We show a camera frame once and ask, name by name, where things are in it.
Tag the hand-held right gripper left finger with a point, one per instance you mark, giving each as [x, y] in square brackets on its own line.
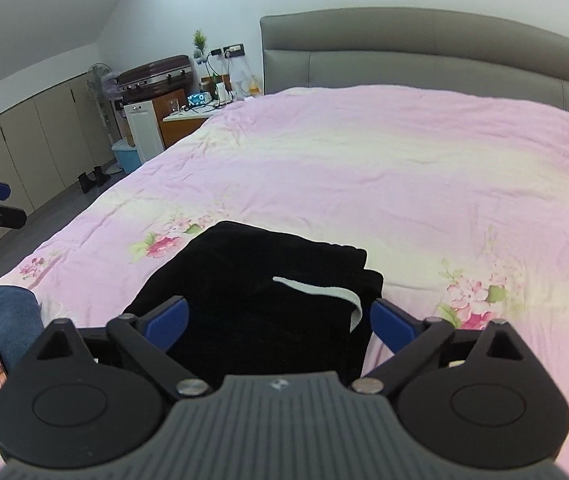
[169, 322]

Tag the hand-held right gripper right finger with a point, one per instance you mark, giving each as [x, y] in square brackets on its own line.
[389, 325]

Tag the black pants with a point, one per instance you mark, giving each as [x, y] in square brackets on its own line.
[244, 280]

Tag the beige built-in wardrobe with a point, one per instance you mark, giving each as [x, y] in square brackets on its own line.
[39, 140]

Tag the black boot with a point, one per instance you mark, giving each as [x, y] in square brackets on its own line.
[85, 182]
[102, 175]

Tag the blue plastic bin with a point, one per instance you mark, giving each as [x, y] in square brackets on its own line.
[127, 157]

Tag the pink floral bedspread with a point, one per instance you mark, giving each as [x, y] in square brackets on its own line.
[389, 170]

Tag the standing fan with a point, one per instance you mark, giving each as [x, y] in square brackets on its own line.
[98, 74]

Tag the white cabinet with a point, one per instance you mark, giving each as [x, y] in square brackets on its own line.
[144, 130]

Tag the wooden bedside table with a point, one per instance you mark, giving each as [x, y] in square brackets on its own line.
[179, 130]

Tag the maroon suitcase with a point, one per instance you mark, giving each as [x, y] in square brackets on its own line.
[157, 77]

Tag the teal desk clock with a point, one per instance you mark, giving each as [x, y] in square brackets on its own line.
[199, 101]

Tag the green potted plant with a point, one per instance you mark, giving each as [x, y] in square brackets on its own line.
[199, 42]

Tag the grey upholstered headboard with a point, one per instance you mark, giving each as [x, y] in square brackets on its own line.
[389, 55]

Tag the wall power strip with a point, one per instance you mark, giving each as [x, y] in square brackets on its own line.
[232, 50]

